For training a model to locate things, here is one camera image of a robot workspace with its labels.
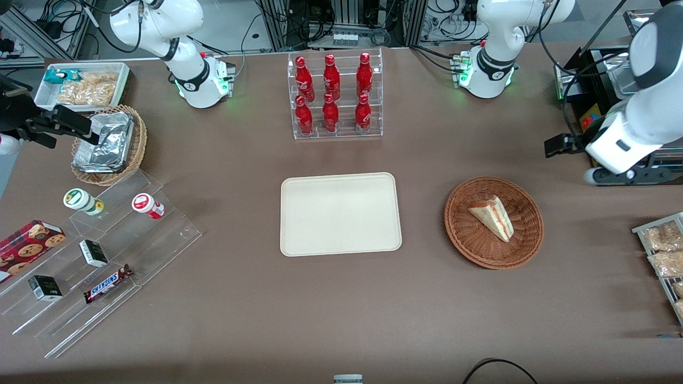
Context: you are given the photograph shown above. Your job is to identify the clear bag of chips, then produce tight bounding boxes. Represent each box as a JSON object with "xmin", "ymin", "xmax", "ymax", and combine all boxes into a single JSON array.
[{"xmin": 56, "ymin": 72, "xmax": 119, "ymax": 106}]

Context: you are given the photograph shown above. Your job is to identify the small black box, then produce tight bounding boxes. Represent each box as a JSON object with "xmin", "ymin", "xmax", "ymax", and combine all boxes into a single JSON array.
[
  {"xmin": 79, "ymin": 239, "xmax": 109, "ymax": 268},
  {"xmin": 28, "ymin": 275, "xmax": 63, "ymax": 302}
]

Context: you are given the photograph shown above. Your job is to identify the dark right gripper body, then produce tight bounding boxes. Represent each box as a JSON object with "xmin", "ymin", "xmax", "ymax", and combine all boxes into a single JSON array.
[{"xmin": 0, "ymin": 75, "xmax": 41, "ymax": 135}]

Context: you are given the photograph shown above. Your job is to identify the grey wire snack tray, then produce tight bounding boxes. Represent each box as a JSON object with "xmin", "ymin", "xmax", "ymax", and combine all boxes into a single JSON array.
[{"xmin": 632, "ymin": 212, "xmax": 683, "ymax": 327}]

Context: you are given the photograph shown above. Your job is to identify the red cookie box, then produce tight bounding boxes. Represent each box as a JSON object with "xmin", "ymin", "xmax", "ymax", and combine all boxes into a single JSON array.
[{"xmin": 0, "ymin": 220, "xmax": 67, "ymax": 284}]

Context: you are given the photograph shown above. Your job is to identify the aluminium frame rack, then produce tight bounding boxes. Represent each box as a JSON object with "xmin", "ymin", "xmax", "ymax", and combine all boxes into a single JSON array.
[{"xmin": 258, "ymin": 0, "xmax": 427, "ymax": 51}]

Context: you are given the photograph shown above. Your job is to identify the black food warmer machine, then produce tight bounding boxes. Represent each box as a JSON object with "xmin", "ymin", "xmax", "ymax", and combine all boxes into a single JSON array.
[{"xmin": 555, "ymin": 8, "xmax": 683, "ymax": 187}]

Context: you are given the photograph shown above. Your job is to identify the snickers chocolate bar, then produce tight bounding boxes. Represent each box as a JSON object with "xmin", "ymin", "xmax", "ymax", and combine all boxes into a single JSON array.
[{"xmin": 83, "ymin": 264, "xmax": 134, "ymax": 305}]

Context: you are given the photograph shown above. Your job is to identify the silver foil packet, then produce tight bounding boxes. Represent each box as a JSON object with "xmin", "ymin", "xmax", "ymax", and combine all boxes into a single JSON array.
[
  {"xmin": 90, "ymin": 111, "xmax": 135, "ymax": 142},
  {"xmin": 72, "ymin": 131, "xmax": 132, "ymax": 174}
]

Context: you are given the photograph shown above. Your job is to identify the triangular sandwich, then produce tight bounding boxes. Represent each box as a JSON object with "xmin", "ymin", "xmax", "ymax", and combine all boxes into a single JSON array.
[{"xmin": 468, "ymin": 196, "xmax": 514, "ymax": 243}]

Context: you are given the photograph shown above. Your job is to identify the clear acrylic bottle rack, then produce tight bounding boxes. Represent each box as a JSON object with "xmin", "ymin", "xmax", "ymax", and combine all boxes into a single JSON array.
[{"xmin": 287, "ymin": 48, "xmax": 384, "ymax": 140}]

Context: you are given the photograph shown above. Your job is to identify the teal snack packet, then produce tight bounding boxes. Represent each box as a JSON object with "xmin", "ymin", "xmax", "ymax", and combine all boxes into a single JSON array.
[{"xmin": 44, "ymin": 68, "xmax": 83, "ymax": 86}]

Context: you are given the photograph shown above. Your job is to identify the clear acrylic step display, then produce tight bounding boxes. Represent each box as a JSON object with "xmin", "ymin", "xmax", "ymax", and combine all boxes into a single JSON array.
[{"xmin": 0, "ymin": 170, "xmax": 202, "ymax": 359}]

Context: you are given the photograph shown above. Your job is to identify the white rectangular snack bin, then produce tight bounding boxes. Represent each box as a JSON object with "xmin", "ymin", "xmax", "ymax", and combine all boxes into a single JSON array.
[{"xmin": 34, "ymin": 62, "xmax": 131, "ymax": 111}]

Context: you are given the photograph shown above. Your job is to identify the red soda bottle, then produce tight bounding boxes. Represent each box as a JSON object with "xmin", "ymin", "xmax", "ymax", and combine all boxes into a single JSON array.
[
  {"xmin": 323, "ymin": 53, "xmax": 341, "ymax": 101},
  {"xmin": 355, "ymin": 93, "xmax": 372, "ymax": 133},
  {"xmin": 295, "ymin": 56, "xmax": 315, "ymax": 102},
  {"xmin": 356, "ymin": 52, "xmax": 374, "ymax": 98},
  {"xmin": 295, "ymin": 95, "xmax": 314, "ymax": 135},
  {"xmin": 322, "ymin": 92, "xmax": 340, "ymax": 133}
]

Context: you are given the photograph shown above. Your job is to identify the stainless steel pan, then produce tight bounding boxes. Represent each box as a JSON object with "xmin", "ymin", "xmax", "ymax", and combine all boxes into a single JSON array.
[{"xmin": 603, "ymin": 52, "xmax": 638, "ymax": 99}]

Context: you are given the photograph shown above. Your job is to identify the beige plastic tray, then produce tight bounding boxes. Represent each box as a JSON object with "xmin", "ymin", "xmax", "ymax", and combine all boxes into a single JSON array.
[{"xmin": 280, "ymin": 172, "xmax": 402, "ymax": 258}]

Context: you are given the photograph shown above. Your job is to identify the brown round wicker basket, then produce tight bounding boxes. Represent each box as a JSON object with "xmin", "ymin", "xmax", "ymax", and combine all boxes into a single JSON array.
[{"xmin": 444, "ymin": 177, "xmax": 544, "ymax": 270}]

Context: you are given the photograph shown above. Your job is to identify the green lid white cup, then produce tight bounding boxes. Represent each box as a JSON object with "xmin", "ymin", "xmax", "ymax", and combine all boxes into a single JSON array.
[{"xmin": 63, "ymin": 188, "xmax": 105, "ymax": 217}]

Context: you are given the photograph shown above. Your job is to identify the red lid white cup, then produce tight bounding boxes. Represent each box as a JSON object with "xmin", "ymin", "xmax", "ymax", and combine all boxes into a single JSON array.
[{"xmin": 132, "ymin": 193, "xmax": 165, "ymax": 220}]

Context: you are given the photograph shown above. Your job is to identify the tan oval wicker basket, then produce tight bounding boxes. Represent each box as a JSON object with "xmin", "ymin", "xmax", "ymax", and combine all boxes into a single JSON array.
[{"xmin": 70, "ymin": 104, "xmax": 148, "ymax": 187}]

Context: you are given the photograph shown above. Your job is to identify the black cable loop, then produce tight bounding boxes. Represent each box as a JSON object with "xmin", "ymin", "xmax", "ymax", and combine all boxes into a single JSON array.
[{"xmin": 462, "ymin": 358, "xmax": 539, "ymax": 384}]

